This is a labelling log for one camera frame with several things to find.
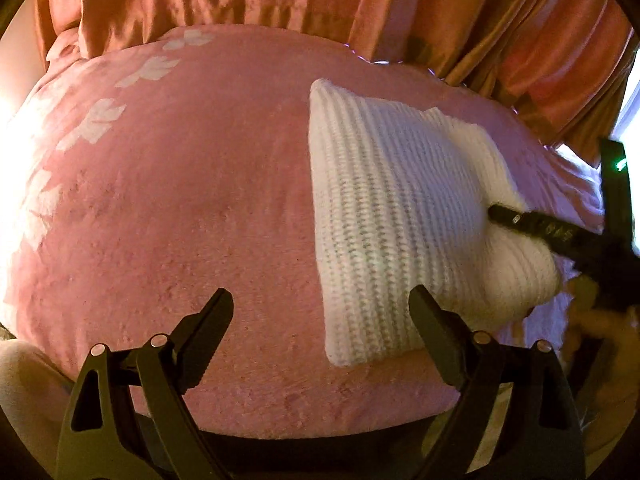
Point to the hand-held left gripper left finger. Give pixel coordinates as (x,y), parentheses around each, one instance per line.
(210,330)

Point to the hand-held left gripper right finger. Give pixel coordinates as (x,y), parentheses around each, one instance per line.
(434,330)

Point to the white red black knit sweater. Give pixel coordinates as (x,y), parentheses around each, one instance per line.
(395,220)

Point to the orange satin curtain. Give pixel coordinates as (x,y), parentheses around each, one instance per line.
(350,0)

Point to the bright window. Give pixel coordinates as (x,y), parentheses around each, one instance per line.
(627,120)

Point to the person's right hand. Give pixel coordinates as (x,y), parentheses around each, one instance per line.
(602,322)

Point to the person's left leg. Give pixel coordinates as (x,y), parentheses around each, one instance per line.
(25,390)

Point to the pink floral fleece blanket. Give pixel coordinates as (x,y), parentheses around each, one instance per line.
(175,200)

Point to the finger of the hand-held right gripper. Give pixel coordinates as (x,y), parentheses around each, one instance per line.
(535,227)

